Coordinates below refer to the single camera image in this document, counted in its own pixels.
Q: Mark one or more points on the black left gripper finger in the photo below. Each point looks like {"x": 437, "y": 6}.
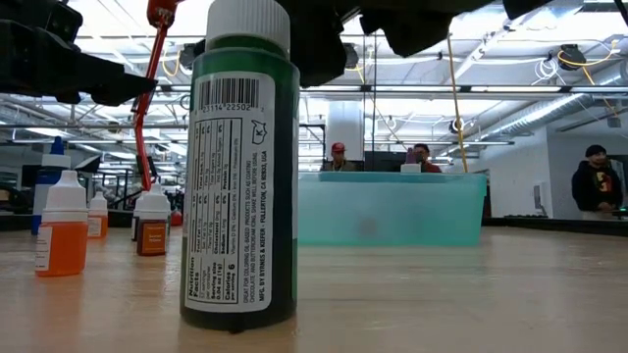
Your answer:
{"x": 68, "y": 73}
{"x": 122, "y": 90}

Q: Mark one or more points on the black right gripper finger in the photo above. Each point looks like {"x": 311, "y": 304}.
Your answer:
{"x": 407, "y": 32}
{"x": 319, "y": 44}

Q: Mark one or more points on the large blue food coloring bottle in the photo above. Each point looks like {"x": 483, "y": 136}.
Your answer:
{"x": 46, "y": 185}

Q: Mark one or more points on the large purple food coloring bottle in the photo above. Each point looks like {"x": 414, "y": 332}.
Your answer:
{"x": 411, "y": 167}

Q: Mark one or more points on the small orange food coloring bottle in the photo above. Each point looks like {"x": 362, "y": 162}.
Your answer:
{"x": 98, "y": 225}
{"x": 61, "y": 245}

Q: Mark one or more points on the small brown food coloring bottle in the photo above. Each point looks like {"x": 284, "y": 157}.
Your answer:
{"x": 152, "y": 237}

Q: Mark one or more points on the large green food coloring bottle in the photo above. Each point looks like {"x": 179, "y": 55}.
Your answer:
{"x": 235, "y": 196}

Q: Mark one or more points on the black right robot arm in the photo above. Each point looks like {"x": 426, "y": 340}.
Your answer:
{"x": 527, "y": 7}

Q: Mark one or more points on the red desk lamp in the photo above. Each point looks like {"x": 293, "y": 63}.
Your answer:
{"x": 161, "y": 12}

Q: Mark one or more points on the white square pillar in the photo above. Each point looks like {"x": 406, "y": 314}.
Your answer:
{"x": 346, "y": 130}

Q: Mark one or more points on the person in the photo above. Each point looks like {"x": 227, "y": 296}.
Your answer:
{"x": 428, "y": 159}
{"x": 338, "y": 161}
{"x": 596, "y": 186}

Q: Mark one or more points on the black monitor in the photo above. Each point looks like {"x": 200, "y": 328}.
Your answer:
{"x": 382, "y": 161}

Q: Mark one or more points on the translucent teal plastic bin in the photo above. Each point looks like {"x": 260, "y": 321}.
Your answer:
{"x": 392, "y": 211}

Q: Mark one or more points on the silver ventilation duct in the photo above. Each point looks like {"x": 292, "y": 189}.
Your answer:
{"x": 539, "y": 115}

